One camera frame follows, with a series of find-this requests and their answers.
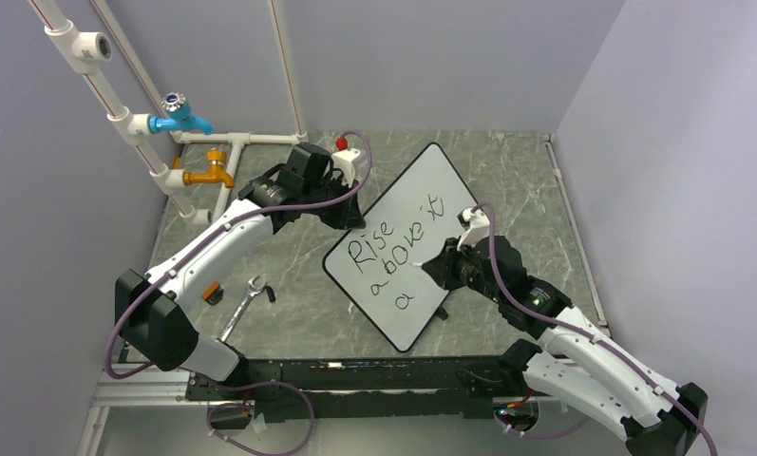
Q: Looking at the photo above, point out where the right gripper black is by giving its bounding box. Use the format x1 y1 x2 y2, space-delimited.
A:
423 234 504 304

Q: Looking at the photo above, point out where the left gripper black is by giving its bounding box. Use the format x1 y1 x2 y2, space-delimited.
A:
302 173 364 230

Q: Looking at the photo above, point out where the white whiteboard black frame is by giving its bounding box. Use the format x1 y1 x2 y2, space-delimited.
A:
323 142 477 352

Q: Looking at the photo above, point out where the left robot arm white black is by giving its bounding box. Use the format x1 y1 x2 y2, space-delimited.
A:
113 142 372 399

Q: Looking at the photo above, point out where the silver combination wrench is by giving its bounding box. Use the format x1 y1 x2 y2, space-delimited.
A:
218 275 267 342

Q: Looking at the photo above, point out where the orange brass water tap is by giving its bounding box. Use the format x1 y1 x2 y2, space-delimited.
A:
181 147 235 189

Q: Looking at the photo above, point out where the orange black hex key set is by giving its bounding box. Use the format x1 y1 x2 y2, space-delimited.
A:
201 281 224 306

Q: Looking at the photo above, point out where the blue water tap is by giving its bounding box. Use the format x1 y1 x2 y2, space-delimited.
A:
147 92 215 135

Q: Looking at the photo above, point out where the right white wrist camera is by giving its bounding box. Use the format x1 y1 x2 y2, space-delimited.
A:
457 207 490 251

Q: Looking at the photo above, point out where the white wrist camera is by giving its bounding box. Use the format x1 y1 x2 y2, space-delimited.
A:
331 137 368 187
457 207 490 251

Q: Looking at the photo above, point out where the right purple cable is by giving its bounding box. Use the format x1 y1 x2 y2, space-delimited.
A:
472 202 720 456

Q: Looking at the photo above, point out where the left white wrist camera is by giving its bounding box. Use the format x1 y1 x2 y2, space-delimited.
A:
331 137 368 187

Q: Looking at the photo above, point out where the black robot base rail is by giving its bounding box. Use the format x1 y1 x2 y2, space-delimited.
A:
185 355 529 424

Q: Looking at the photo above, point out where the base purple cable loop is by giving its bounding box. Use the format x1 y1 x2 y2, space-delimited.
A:
205 384 316 456

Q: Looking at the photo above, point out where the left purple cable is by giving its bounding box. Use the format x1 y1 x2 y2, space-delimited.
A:
104 130 374 380

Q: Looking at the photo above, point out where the white PVC pipe frame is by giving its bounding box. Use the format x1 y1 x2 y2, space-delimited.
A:
28 0 308 230

